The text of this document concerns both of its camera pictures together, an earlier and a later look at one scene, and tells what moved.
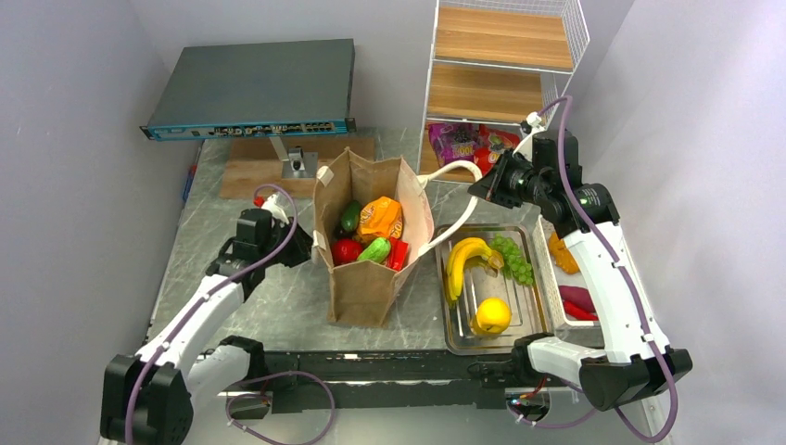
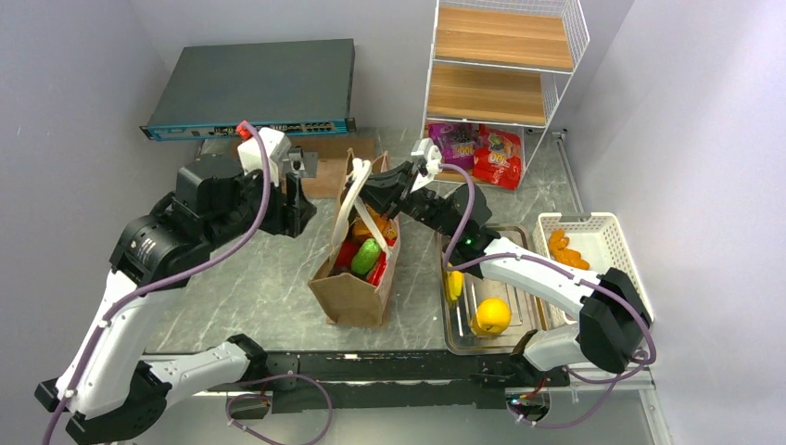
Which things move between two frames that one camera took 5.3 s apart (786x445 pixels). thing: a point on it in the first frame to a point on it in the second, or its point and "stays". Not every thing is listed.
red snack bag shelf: (491, 143) stays
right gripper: (492, 187) to (388, 192)
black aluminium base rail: (331, 383) stays
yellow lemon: (493, 315) stays
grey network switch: (260, 89) stays
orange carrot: (561, 255) stays
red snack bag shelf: (398, 255) to (347, 251)
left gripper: (302, 247) to (290, 211)
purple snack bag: (454, 141) stays
